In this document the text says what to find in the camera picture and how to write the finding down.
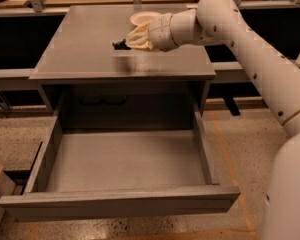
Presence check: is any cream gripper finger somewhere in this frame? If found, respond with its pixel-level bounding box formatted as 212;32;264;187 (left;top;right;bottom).
126;33;154;51
126;21;150;42

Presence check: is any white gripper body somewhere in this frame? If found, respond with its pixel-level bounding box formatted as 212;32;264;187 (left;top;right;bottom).
148;13;177;52

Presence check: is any grey long bench rail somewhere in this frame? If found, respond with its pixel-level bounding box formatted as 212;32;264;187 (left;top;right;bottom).
0;0;300;89

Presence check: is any grey open top drawer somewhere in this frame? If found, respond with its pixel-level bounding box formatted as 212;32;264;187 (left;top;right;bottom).
0;105;240;221

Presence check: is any white ceramic bowl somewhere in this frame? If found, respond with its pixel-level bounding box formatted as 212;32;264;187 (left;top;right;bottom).
130;11;160;26

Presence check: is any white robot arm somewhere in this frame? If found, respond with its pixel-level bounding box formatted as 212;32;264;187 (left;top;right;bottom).
126;0;300;240

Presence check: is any black rxbar chocolate wrapper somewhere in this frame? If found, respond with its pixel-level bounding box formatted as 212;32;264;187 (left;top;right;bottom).
112;39;128;50

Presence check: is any grey cabinet with counter top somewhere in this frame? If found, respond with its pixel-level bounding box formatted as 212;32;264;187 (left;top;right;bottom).
30;5;215;129

